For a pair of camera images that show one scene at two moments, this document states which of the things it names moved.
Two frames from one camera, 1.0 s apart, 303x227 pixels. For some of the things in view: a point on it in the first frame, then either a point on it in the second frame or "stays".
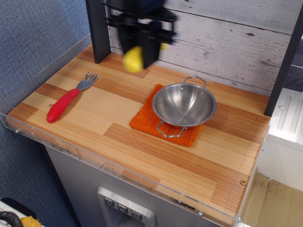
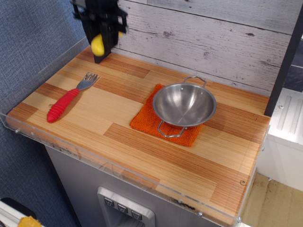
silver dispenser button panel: [120, 211] stays
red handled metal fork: [58, 106] stays
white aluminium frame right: [281, 159] stays
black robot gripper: [145, 23] to [105, 11]
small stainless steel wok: [182, 105] stays
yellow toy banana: [132, 60] to [97, 45]
